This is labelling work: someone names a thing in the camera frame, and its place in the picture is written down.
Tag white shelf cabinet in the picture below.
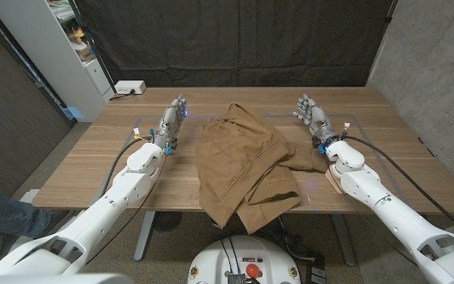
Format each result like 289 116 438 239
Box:
0 0 116 123

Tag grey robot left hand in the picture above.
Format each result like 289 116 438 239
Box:
152 93 188 154

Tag wooden block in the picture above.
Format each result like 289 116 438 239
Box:
324 163 344 195

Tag black round floor fan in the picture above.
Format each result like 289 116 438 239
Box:
151 211 184 233

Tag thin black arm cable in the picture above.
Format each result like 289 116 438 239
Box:
84 155 169 265
329 157 417 265

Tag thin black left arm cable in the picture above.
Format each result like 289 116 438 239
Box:
84 155 169 265

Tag yellow shelf item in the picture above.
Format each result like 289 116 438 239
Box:
69 27 86 44

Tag black backdrop curtain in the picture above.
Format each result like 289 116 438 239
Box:
73 0 396 88

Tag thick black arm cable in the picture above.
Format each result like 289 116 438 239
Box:
99 136 154 198
343 135 454 241

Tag brown jacket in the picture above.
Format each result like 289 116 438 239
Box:
194 103 329 234

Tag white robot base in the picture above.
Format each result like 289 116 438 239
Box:
187 235 302 284

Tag black backdrop stand pole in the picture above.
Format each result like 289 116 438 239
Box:
67 0 117 94
384 0 400 24

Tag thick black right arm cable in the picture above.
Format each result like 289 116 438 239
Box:
343 135 454 241

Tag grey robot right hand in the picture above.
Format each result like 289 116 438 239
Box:
292 93 337 149

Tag black power adapter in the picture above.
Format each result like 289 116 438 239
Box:
305 252 327 284

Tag cardboard box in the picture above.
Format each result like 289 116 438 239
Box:
77 43 96 62

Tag grey table leg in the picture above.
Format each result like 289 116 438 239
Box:
331 214 357 267
133 211 156 262

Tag white power strip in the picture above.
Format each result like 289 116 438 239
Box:
114 80 147 95

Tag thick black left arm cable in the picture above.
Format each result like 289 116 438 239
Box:
99 136 154 198

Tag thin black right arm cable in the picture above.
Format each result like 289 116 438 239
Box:
329 157 417 265

